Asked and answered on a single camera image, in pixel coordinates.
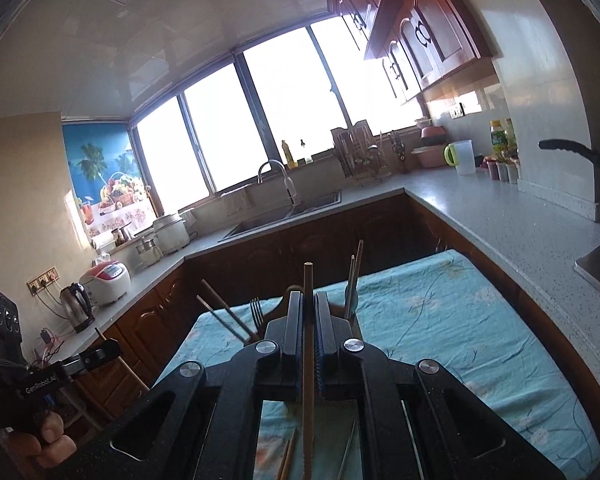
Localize dish drying rack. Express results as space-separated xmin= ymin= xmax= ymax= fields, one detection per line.
xmin=330 ymin=120 xmax=386 ymax=186

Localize brown wooden utensil holder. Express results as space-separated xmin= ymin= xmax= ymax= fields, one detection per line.
xmin=242 ymin=285 xmax=366 ymax=349

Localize pink basin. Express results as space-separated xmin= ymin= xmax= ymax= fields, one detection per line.
xmin=412 ymin=147 xmax=449 ymax=169

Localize steel electric kettle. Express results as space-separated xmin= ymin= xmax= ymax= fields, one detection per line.
xmin=60 ymin=282 xmax=95 ymax=334

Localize yellow-capped oil bottle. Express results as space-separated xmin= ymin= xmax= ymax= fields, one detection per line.
xmin=489 ymin=120 xmax=509 ymax=156

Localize paper towel roll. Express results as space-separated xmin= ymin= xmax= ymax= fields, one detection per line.
xmin=90 ymin=230 xmax=119 ymax=252

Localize wooden lower cabinets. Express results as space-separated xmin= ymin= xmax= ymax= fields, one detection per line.
xmin=75 ymin=194 xmax=452 ymax=411

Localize black power cables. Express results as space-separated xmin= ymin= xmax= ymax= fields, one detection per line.
xmin=32 ymin=290 xmax=77 ymax=361

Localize blue floral tablecloth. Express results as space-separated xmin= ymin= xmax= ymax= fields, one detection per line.
xmin=152 ymin=249 xmax=600 ymax=480

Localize steel kitchen sink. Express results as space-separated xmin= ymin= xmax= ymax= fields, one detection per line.
xmin=219 ymin=190 xmax=342 ymax=241

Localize white pitcher with green handle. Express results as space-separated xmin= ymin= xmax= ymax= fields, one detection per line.
xmin=444 ymin=140 xmax=476 ymax=176

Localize wooden cabinets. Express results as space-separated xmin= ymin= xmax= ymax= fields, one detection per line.
xmin=75 ymin=194 xmax=452 ymax=411
xmin=322 ymin=0 xmax=497 ymax=107

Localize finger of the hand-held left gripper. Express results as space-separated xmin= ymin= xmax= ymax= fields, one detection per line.
xmin=71 ymin=338 xmax=123 ymax=377

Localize person's left hand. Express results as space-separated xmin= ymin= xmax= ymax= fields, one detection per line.
xmin=5 ymin=407 xmax=78 ymax=469

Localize steel kitchen faucet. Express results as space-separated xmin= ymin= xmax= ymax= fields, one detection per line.
xmin=257 ymin=160 xmax=301 ymax=209

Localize white and pink rice cooker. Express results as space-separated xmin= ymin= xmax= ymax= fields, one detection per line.
xmin=78 ymin=260 xmax=132 ymax=306

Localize wall power outlet strip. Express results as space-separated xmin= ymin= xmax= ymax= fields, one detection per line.
xmin=27 ymin=266 xmax=61 ymax=295

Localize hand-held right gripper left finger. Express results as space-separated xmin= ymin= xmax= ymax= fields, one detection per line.
xmin=62 ymin=291 xmax=304 ymax=480

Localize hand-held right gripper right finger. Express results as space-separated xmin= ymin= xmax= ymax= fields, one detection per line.
xmin=315 ymin=291 xmax=567 ymax=480

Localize wooden upper cabinets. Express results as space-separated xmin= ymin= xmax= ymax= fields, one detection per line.
xmin=322 ymin=0 xmax=497 ymax=107

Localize small glass jar appliance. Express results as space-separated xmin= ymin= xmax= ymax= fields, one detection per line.
xmin=135 ymin=237 xmax=164 ymax=267

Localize large kitchen window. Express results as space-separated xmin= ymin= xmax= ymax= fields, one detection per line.
xmin=130 ymin=17 xmax=427 ymax=207

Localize grey kitchen countertop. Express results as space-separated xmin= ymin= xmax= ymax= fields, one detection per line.
xmin=30 ymin=160 xmax=600 ymax=413

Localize black wok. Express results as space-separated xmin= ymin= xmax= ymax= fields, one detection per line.
xmin=538 ymin=138 xmax=600 ymax=172

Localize metal chopstick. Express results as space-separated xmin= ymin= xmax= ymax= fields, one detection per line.
xmin=344 ymin=255 xmax=357 ymax=321

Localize blue fruit wall poster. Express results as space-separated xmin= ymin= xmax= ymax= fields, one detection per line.
xmin=62 ymin=122 xmax=154 ymax=242

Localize white round cooker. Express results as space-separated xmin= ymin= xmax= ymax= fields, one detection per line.
xmin=152 ymin=212 xmax=191 ymax=254

